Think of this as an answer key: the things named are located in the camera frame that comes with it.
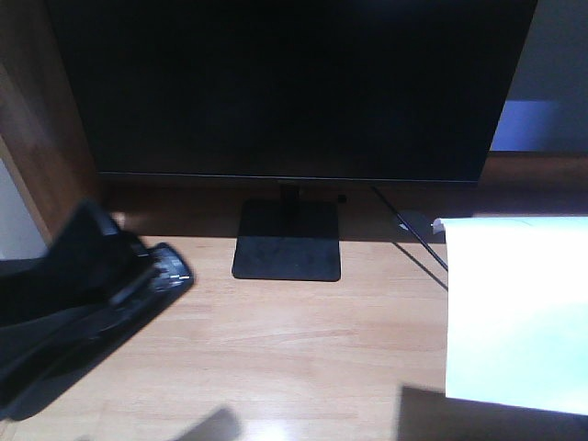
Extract white paper sheet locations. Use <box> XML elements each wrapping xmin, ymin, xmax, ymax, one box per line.
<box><xmin>433</xmin><ymin>216</ymin><xmax>587</xmax><ymax>415</ymax></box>

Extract black stapler with orange button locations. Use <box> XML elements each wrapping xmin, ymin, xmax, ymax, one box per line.
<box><xmin>1</xmin><ymin>201</ymin><xmax>195</xmax><ymax>420</ymax></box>

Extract black monitor stand base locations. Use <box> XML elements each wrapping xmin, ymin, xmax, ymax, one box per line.
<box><xmin>232</xmin><ymin>184</ymin><xmax>341</xmax><ymax>282</ymax></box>

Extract black computer monitor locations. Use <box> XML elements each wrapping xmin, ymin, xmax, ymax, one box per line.
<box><xmin>47</xmin><ymin>1</ymin><xmax>537</xmax><ymax>183</ymax></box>

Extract black monitor cable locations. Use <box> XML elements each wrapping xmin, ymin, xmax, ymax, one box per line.
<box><xmin>369</xmin><ymin>185</ymin><xmax>449</xmax><ymax>291</ymax></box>

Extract grey desk cable grommet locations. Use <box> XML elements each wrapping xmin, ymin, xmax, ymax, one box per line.
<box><xmin>398</xmin><ymin>210</ymin><xmax>434</xmax><ymax>237</ymax></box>

